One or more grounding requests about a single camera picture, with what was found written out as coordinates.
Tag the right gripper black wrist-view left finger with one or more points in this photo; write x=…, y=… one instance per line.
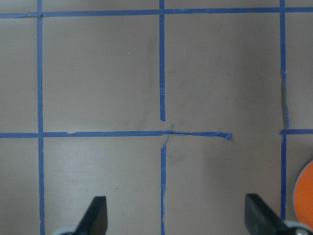
x=95, y=219

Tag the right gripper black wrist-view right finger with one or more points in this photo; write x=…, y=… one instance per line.
x=260, y=219

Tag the orange metal can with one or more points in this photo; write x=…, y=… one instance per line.
x=303, y=195

